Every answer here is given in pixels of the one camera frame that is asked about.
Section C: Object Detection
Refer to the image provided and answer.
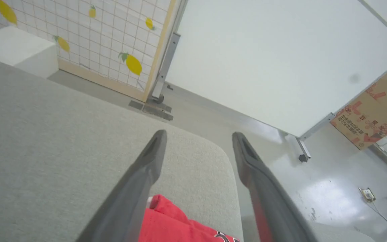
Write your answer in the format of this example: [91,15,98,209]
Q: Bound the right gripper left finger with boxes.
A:
[76,129,168,242]

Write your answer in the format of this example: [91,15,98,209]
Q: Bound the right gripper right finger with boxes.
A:
[232,132,319,242]

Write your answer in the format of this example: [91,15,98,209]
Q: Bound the red and white garment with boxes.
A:
[139,194,241,242]

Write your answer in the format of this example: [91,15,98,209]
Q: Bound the panel foot with caster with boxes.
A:
[286,134,312,163]

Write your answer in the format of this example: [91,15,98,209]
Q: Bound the large black floor mat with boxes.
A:
[142,103,174,121]

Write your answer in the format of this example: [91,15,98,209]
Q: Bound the floor power socket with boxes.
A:
[359,187,376,202]

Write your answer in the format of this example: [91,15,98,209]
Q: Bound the grey fabric sofa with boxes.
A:
[0,54,245,242]

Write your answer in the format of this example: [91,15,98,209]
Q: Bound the printed cardboard box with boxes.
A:
[330,74,387,150]

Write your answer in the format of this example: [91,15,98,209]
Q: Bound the grey metal screen foot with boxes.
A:
[147,0,189,105]

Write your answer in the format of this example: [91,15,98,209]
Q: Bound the large white partition panel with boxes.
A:
[164,0,387,139]

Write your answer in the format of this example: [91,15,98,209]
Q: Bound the lemon print partition screen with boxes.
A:
[0,0,180,102]

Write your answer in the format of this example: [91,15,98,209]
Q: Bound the white box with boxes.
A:
[0,26,59,78]

